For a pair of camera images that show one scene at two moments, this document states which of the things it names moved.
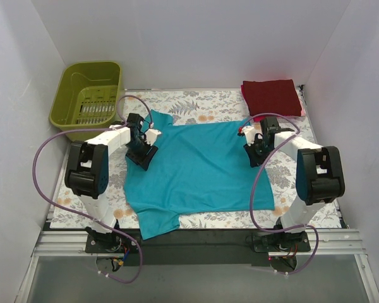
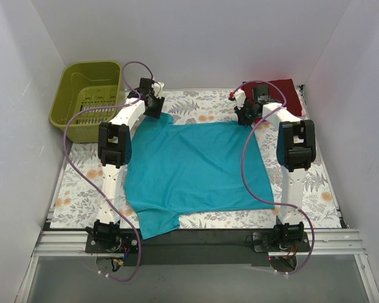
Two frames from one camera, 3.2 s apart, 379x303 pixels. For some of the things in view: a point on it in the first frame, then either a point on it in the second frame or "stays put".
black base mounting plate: [198, 247] stays put
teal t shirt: [196, 168] stays put
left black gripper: [143, 156] to [155, 106]
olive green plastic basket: [88, 96] stays put
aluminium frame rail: [62, 243] stays put
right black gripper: [256, 154] to [244, 114]
